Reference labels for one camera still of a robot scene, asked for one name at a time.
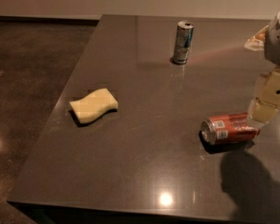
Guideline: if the tall silver blue can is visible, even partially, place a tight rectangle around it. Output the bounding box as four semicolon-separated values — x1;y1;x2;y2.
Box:
173;21;194;64

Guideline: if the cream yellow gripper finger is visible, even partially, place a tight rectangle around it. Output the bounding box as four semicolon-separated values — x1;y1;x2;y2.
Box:
247;66;280;123

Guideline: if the yellow wavy sponge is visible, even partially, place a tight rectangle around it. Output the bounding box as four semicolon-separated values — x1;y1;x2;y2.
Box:
70;89;119;124

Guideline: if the red soda can lying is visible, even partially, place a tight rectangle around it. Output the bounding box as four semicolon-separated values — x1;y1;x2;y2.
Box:
201;113;260;145

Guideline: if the clear plastic snack bag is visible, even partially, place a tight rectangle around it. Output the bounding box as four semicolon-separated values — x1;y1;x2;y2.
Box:
245;25;269;51

